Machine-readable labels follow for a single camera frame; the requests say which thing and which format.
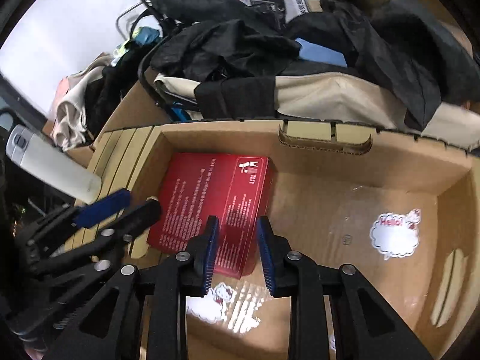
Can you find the Hello Kitty sticker bottom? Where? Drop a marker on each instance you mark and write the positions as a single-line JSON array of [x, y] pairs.
[[231, 307]]

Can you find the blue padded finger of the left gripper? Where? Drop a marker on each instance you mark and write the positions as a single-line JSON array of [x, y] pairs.
[[91, 215]]

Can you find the Hello Kitty sticker right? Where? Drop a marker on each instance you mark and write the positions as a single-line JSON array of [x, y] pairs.
[[396, 235]]

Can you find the red printed box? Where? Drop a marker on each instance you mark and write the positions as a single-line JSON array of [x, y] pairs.
[[234, 188]]

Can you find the hello kitty sticker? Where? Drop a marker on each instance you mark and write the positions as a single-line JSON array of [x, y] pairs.
[[231, 307], [396, 235]]

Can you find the white thermos bottle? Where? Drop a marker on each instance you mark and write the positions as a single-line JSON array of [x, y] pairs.
[[28, 151]]

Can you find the beige pink clothes heap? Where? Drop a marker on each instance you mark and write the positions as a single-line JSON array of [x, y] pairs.
[[68, 110]]

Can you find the brown cardboard tray box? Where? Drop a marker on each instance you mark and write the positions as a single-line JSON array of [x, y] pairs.
[[329, 186]]

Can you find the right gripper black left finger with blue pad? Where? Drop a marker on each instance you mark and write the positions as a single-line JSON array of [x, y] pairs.
[[187, 273]]

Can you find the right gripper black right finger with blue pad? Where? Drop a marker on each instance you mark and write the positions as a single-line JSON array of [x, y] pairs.
[[289, 273]]

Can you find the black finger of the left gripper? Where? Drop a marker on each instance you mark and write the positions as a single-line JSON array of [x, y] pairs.
[[131, 217]]

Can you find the blue folded cloth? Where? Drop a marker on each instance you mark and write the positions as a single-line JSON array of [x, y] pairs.
[[315, 53]]

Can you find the beige fabric bag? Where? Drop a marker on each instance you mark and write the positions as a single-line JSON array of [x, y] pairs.
[[337, 96]]

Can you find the black clothing pile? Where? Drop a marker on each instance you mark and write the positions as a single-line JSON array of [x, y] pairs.
[[235, 53]]

